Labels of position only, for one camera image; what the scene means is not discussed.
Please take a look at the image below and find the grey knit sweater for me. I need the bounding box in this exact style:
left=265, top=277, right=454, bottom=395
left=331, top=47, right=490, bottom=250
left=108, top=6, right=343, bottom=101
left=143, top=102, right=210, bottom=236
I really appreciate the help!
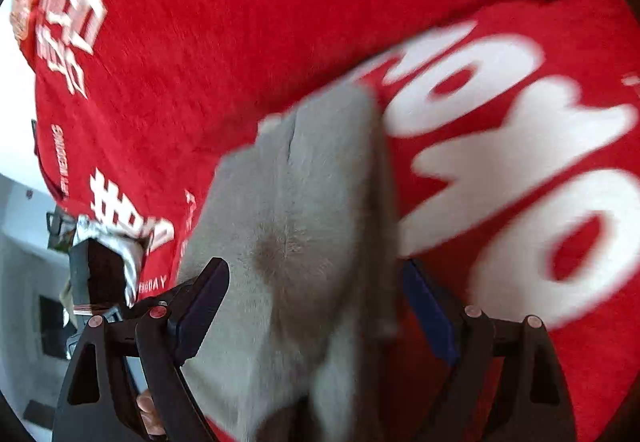
left=177, top=82, right=403, bottom=442

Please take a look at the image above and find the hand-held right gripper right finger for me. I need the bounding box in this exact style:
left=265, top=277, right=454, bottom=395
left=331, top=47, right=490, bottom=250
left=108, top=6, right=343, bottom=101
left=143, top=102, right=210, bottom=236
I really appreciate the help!
left=402, top=259, right=578, bottom=442

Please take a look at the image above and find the orange patterned cloth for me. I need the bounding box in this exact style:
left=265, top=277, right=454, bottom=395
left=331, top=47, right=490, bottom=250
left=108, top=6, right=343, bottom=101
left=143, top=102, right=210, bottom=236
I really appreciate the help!
left=10, top=0, right=43, bottom=43

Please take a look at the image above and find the dark rectangular furniture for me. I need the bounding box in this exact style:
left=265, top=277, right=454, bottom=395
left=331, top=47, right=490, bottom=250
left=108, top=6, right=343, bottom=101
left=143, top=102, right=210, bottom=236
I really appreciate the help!
left=39, top=294, right=72, bottom=360

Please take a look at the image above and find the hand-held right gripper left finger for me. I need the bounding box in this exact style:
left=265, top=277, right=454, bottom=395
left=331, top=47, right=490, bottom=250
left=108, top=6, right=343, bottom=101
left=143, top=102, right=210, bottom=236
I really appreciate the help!
left=52, top=258, right=231, bottom=442

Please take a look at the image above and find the dark green object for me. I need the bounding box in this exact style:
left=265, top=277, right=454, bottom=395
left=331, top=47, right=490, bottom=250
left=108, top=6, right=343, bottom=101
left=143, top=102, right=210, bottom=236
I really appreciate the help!
left=46, top=209, right=76, bottom=253

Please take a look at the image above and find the red printed blanket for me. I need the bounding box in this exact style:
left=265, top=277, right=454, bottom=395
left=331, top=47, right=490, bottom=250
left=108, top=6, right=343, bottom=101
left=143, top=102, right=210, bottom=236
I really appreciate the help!
left=10, top=0, right=640, bottom=442

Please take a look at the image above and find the person's left hand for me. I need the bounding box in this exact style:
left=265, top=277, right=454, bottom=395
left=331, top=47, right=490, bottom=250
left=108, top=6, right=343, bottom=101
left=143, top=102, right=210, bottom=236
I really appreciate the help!
left=136, top=389, right=167, bottom=438

